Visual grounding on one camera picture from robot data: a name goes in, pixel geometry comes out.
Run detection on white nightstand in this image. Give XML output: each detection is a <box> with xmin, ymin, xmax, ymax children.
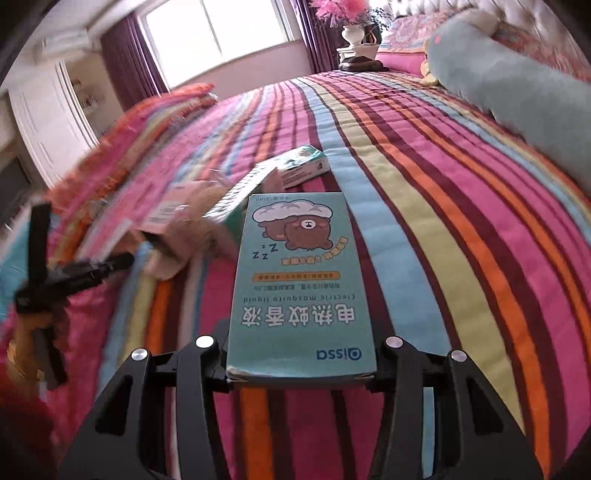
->
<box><xmin>336</xmin><ymin>44</ymin><xmax>380</xmax><ymax>61</ymax></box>

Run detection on tufted headboard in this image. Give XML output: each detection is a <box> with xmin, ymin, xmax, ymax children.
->
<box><xmin>392</xmin><ymin>0</ymin><xmax>532</xmax><ymax>19</ymax></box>

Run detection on white green small box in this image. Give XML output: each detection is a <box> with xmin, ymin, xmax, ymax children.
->
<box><xmin>276</xmin><ymin>144</ymin><xmax>330</xmax><ymax>190</ymax></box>

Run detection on window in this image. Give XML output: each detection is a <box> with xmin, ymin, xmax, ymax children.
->
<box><xmin>139</xmin><ymin>0</ymin><xmax>308</xmax><ymax>90</ymax></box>

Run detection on person's left forearm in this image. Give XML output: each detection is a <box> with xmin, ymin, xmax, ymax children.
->
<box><xmin>0</xmin><ymin>369</ymin><xmax>65</xmax><ymax>467</ymax></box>

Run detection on dark cloth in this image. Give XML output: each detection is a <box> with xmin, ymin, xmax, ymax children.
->
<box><xmin>339</xmin><ymin>56</ymin><xmax>385</xmax><ymax>73</ymax></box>

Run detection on patterned pink pillow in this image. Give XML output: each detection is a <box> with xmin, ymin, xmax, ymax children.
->
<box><xmin>489</xmin><ymin>18</ymin><xmax>591</xmax><ymax>80</ymax></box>
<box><xmin>375</xmin><ymin>11</ymin><xmax>462</xmax><ymax>77</ymax></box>

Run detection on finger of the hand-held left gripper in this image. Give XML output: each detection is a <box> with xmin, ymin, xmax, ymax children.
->
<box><xmin>44</xmin><ymin>253</ymin><xmax>136</xmax><ymax>298</ymax></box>
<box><xmin>16</xmin><ymin>203</ymin><xmax>52</xmax><ymax>315</ymax></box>

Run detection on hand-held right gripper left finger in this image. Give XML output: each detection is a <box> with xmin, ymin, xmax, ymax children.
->
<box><xmin>58</xmin><ymin>336</ymin><xmax>232</xmax><ymax>480</ymax></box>

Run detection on white vase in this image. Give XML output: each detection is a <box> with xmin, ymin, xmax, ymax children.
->
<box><xmin>341</xmin><ymin>24</ymin><xmax>365</xmax><ymax>49</ymax></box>

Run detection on purple curtain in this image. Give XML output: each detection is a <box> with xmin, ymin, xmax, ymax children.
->
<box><xmin>99</xmin><ymin>11</ymin><xmax>169</xmax><ymax>112</ymax></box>
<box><xmin>295</xmin><ymin>0</ymin><xmax>340</xmax><ymax>75</ymax></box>

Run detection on pink feather flowers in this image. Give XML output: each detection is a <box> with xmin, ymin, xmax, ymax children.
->
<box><xmin>309</xmin><ymin>0</ymin><xmax>372</xmax><ymax>26</ymax></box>

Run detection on striped bed blanket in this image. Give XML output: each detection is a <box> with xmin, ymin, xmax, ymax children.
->
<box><xmin>0</xmin><ymin>69</ymin><xmax>591</xmax><ymax>480</ymax></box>

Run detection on teal plush toy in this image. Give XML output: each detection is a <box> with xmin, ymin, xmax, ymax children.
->
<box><xmin>420</xmin><ymin>9</ymin><xmax>591</xmax><ymax>183</ymax></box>

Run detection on white plastic bag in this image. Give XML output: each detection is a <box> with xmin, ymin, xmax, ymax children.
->
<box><xmin>143</xmin><ymin>180</ymin><xmax>243</xmax><ymax>282</ymax></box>

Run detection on white wardrobe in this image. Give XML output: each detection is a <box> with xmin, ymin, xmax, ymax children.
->
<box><xmin>7</xmin><ymin>60</ymin><xmax>114</xmax><ymax>185</ymax></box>

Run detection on small pink box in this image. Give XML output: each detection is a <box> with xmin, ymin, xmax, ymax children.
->
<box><xmin>137</xmin><ymin>181</ymin><xmax>197</xmax><ymax>241</ymax></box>

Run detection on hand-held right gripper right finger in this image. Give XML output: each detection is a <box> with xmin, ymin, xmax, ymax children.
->
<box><xmin>369</xmin><ymin>336</ymin><xmax>546</xmax><ymax>480</ymax></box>

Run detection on long white cardboard box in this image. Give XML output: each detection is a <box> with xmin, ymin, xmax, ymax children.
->
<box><xmin>203</xmin><ymin>161</ymin><xmax>280</xmax><ymax>232</ymax></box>

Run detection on teal cardboard box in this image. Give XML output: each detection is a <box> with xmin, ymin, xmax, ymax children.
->
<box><xmin>225</xmin><ymin>191</ymin><xmax>378</xmax><ymax>384</ymax></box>

